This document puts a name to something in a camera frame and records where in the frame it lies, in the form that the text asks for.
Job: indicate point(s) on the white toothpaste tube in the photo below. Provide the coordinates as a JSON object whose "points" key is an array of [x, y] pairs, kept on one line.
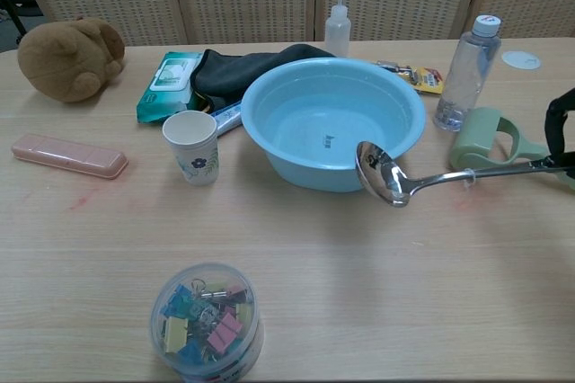
{"points": [[227, 118]]}

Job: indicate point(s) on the green wet wipes pack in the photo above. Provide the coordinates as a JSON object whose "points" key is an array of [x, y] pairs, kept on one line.
{"points": [[166, 86]]}

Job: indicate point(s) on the blue plastic basin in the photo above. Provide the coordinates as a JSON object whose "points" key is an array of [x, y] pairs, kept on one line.
{"points": [[314, 122]]}

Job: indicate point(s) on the yellow snack packet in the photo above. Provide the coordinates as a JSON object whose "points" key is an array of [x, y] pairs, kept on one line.
{"points": [[424, 77]]}

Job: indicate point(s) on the green lint roller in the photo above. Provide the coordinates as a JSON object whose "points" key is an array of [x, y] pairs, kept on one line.
{"points": [[476, 145]]}

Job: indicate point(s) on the dark grey cloth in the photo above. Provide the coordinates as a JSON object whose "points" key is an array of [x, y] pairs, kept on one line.
{"points": [[238, 70]]}

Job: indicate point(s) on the white round table cap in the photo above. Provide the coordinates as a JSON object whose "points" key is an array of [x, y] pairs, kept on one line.
{"points": [[521, 59]]}

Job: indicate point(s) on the clear jar of binder clips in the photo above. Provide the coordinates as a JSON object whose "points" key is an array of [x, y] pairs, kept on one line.
{"points": [[206, 324]]}

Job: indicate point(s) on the floral paper cup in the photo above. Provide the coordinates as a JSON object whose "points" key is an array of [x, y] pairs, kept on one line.
{"points": [[192, 149]]}

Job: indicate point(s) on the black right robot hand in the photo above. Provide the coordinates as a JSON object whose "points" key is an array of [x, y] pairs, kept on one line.
{"points": [[560, 129]]}

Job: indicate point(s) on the clear plastic water bottle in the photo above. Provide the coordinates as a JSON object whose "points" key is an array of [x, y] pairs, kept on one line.
{"points": [[467, 77]]}

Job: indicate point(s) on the pink plastic case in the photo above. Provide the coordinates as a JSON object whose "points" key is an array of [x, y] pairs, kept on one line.
{"points": [[67, 156]]}

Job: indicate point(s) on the brown plush toy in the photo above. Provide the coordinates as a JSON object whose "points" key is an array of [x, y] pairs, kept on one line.
{"points": [[67, 61]]}

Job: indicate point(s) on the white squeeze wash bottle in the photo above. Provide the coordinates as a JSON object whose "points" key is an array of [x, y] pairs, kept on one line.
{"points": [[337, 34]]}

